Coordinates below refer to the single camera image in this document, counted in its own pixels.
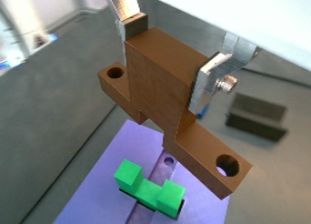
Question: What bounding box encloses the blue peg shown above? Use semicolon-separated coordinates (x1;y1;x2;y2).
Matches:
196;105;209;119

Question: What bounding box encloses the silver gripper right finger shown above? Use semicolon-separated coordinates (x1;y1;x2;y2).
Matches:
188;33;260;115

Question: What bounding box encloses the black angle bracket fixture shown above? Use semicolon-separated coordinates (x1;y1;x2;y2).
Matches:
225;93;288;142

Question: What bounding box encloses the purple base block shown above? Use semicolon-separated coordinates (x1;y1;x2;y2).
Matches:
52;120;228;224

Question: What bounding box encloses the green U-shaped block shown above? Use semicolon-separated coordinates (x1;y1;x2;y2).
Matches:
115;159;185;219

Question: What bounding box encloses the brown T-shaped block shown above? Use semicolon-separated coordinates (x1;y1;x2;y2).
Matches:
99;27;251;199

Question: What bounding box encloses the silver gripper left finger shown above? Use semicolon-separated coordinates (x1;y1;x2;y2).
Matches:
101;0;149;65

